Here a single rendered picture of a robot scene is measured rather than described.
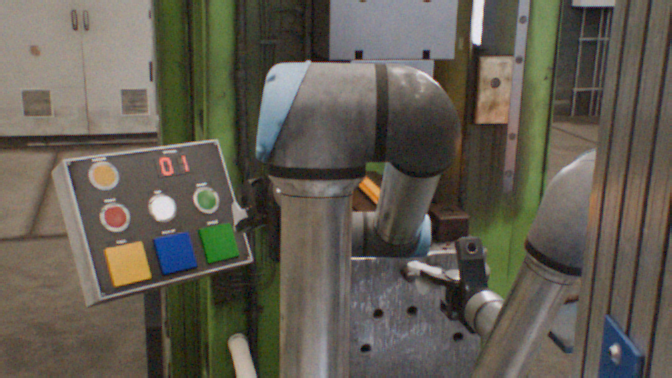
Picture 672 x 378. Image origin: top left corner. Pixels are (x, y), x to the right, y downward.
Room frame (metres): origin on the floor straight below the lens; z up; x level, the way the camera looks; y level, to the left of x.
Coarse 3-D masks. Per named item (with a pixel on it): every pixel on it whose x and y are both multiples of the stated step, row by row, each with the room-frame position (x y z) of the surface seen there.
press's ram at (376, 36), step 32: (320, 0) 1.82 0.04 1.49; (352, 0) 1.74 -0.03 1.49; (384, 0) 1.76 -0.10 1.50; (416, 0) 1.78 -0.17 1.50; (448, 0) 1.80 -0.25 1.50; (320, 32) 1.81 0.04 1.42; (352, 32) 1.74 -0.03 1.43; (384, 32) 1.76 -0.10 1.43; (416, 32) 1.78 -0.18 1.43; (448, 32) 1.80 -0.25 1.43
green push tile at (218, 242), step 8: (224, 224) 1.54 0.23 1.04; (200, 232) 1.50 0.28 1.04; (208, 232) 1.51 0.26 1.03; (216, 232) 1.52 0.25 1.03; (224, 232) 1.53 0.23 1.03; (232, 232) 1.54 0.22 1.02; (200, 240) 1.50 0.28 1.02; (208, 240) 1.50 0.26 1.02; (216, 240) 1.51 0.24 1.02; (224, 240) 1.52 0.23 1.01; (232, 240) 1.53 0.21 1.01; (208, 248) 1.49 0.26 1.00; (216, 248) 1.50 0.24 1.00; (224, 248) 1.51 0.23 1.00; (232, 248) 1.52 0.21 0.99; (208, 256) 1.48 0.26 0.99; (216, 256) 1.49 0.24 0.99; (224, 256) 1.50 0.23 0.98; (232, 256) 1.51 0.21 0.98; (208, 264) 1.48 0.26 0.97
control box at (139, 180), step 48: (192, 144) 1.60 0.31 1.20; (96, 192) 1.43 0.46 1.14; (144, 192) 1.49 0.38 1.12; (192, 192) 1.54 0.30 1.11; (96, 240) 1.38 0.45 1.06; (144, 240) 1.43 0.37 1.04; (192, 240) 1.49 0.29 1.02; (240, 240) 1.55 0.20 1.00; (96, 288) 1.33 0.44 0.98; (144, 288) 1.38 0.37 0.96
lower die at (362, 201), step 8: (368, 176) 2.11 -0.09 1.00; (376, 176) 2.14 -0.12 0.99; (376, 184) 2.02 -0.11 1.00; (360, 192) 1.97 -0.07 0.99; (360, 200) 1.90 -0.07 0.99; (368, 200) 1.90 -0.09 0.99; (376, 200) 1.87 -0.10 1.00; (352, 208) 1.86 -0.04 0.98; (360, 208) 1.83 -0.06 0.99; (368, 208) 1.83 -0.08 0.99; (376, 208) 1.84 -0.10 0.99
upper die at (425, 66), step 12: (312, 60) 2.13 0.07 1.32; (324, 60) 1.99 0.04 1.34; (336, 60) 1.87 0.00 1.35; (348, 60) 1.75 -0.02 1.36; (360, 60) 1.75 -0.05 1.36; (372, 60) 1.76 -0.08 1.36; (384, 60) 1.76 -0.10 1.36; (396, 60) 1.77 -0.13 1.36; (408, 60) 1.78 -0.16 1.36; (420, 60) 1.78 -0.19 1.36; (432, 60) 1.79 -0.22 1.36; (432, 72) 1.79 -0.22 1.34
